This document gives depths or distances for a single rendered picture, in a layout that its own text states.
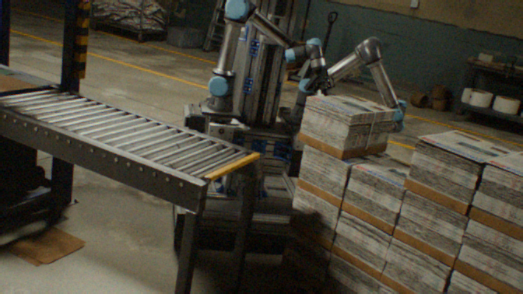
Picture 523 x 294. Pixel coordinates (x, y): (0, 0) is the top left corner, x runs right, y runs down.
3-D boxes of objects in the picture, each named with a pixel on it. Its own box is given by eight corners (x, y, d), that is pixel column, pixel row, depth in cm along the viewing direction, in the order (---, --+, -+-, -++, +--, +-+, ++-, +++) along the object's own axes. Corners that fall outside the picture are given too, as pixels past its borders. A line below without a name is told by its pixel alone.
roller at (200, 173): (247, 162, 254) (249, 152, 252) (191, 189, 213) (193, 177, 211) (238, 159, 255) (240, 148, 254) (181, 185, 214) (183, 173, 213)
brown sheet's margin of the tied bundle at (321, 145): (317, 136, 283) (318, 128, 282) (361, 155, 264) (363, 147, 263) (296, 139, 272) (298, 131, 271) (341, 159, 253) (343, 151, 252)
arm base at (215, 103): (205, 103, 316) (208, 86, 313) (231, 106, 319) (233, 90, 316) (208, 110, 302) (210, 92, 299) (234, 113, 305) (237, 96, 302)
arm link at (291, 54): (288, 62, 293) (308, 57, 292) (287, 65, 283) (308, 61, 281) (285, 47, 291) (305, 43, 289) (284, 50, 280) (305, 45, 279)
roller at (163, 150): (201, 146, 264) (203, 137, 262) (138, 169, 223) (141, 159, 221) (192, 142, 265) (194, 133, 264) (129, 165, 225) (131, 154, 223)
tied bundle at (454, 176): (444, 176, 259) (458, 130, 252) (505, 201, 239) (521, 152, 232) (401, 187, 232) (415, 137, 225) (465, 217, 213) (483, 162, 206)
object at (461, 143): (456, 131, 249) (457, 129, 249) (518, 153, 231) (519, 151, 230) (415, 138, 224) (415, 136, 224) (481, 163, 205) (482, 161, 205)
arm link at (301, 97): (293, 102, 314) (297, 79, 310) (299, 98, 326) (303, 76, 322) (313, 106, 311) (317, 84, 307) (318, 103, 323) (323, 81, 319)
